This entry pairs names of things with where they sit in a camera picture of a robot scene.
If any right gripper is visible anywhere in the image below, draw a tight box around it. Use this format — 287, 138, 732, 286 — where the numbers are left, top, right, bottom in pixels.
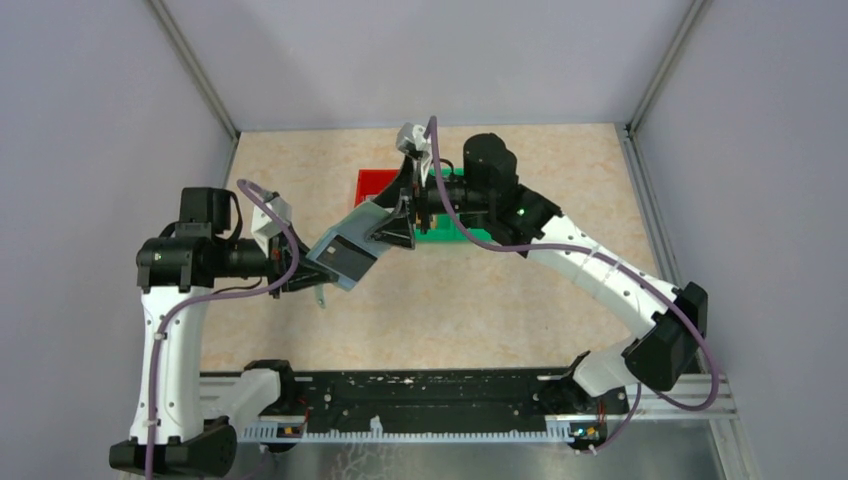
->
365, 154, 492, 250

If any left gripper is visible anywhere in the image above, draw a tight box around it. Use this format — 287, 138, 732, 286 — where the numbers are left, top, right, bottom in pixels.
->
216, 220, 340, 298

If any sage green card holder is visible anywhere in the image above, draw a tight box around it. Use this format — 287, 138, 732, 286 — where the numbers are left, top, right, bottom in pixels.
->
307, 201, 389, 292

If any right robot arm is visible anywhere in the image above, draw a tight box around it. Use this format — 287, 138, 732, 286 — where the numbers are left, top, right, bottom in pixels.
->
367, 124, 708, 412

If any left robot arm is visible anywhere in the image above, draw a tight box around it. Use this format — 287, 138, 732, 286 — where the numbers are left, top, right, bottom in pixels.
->
108, 180, 328, 479

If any red plastic bin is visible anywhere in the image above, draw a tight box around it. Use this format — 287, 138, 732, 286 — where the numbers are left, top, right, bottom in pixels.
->
354, 169, 399, 206

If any middle green plastic bin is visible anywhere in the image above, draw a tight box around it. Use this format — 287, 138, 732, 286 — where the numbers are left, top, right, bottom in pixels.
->
417, 168, 495, 245

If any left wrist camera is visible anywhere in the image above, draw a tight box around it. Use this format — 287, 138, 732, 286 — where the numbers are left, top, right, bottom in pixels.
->
251, 192, 292, 257

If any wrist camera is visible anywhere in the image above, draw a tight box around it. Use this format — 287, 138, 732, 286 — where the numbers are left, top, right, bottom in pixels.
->
251, 192, 292, 257
395, 122, 433, 175

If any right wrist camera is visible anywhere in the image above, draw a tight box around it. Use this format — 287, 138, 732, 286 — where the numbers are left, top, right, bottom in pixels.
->
395, 122, 433, 175

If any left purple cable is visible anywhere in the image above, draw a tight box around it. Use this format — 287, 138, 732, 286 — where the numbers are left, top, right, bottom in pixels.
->
142, 178, 302, 480

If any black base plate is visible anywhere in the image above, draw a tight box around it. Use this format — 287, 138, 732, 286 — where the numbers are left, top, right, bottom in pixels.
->
262, 367, 629, 434

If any aluminium frame rail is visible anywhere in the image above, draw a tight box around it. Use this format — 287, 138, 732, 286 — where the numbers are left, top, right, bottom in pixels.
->
198, 372, 738, 423

